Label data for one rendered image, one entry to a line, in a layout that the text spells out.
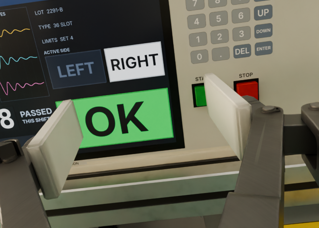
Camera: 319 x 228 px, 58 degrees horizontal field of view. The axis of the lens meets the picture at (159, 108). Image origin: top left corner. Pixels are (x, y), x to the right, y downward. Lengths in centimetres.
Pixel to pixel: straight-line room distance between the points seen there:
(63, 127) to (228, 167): 16
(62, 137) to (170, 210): 15
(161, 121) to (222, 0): 12
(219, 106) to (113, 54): 13
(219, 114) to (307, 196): 16
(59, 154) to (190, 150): 16
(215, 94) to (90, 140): 16
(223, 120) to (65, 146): 9
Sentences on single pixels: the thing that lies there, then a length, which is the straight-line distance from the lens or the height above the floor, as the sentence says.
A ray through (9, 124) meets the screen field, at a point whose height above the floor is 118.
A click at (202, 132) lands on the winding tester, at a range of 28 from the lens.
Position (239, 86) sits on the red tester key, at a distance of 27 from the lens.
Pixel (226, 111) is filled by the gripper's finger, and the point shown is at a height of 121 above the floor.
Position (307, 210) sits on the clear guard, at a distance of 32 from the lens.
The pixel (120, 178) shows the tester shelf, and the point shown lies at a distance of 28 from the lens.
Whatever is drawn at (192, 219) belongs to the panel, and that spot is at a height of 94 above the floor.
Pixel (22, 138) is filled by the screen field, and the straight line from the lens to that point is 31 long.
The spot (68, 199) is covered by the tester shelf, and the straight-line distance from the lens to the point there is 29.
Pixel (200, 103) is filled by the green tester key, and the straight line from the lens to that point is 26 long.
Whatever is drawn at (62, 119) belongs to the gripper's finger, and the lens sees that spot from 18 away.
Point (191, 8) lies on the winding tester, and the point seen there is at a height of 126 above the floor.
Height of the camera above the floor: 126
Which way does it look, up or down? 19 degrees down
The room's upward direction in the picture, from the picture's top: 8 degrees counter-clockwise
